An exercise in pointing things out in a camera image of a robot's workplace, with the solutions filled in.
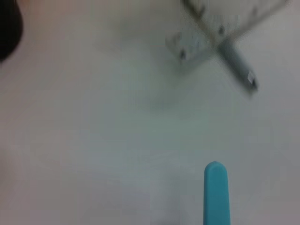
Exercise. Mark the black mesh pen holder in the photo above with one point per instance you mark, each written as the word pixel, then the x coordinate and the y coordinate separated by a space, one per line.
pixel 8 30

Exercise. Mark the transparent plastic ruler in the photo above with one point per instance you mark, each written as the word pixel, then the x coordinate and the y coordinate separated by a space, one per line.
pixel 194 44

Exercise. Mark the white grey ballpoint pen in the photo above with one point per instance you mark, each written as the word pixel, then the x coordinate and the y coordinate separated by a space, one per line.
pixel 236 61

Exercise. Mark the blue plastic scissors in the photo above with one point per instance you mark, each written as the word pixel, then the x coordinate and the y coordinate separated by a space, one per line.
pixel 216 194

